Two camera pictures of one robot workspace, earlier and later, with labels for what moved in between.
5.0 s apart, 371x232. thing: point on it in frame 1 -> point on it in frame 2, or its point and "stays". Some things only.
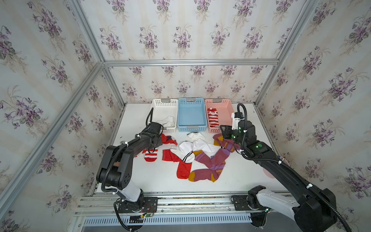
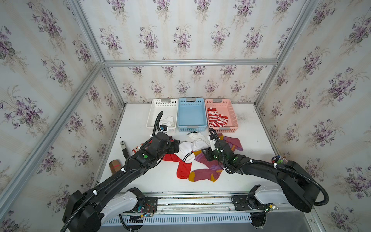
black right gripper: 226,133 -> 208,153
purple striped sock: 218,161 stays
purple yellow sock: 228,144 stays
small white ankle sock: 168,122 stays
